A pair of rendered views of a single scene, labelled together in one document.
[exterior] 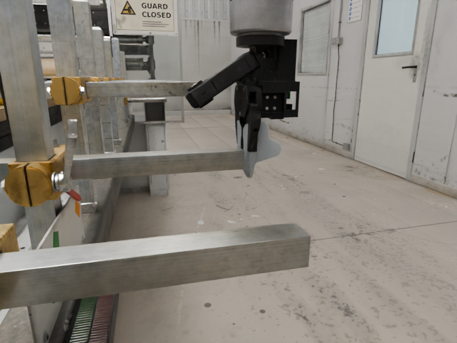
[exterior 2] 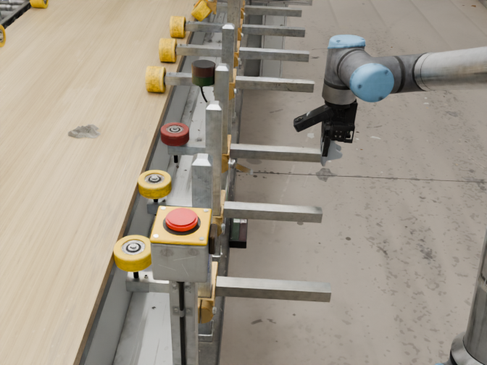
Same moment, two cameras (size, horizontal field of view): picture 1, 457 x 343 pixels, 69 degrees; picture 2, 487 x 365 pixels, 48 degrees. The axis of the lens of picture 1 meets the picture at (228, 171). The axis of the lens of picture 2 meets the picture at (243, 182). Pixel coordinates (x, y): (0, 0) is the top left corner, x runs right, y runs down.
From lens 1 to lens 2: 1.08 m
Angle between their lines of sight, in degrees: 23
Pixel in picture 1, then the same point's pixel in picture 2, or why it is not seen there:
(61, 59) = not seen: hidden behind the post
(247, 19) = (329, 97)
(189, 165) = (290, 157)
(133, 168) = (261, 156)
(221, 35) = not seen: outside the picture
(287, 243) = (314, 214)
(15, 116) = not seen: hidden behind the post
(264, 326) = (346, 250)
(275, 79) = (343, 122)
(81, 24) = (232, 14)
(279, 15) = (345, 98)
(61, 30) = (227, 56)
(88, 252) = (250, 206)
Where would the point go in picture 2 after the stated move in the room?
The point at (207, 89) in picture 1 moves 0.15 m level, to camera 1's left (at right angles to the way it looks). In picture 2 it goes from (304, 124) to (251, 115)
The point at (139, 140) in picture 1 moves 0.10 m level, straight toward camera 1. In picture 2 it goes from (253, 19) to (253, 24)
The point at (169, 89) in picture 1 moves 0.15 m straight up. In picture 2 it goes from (288, 87) to (293, 40)
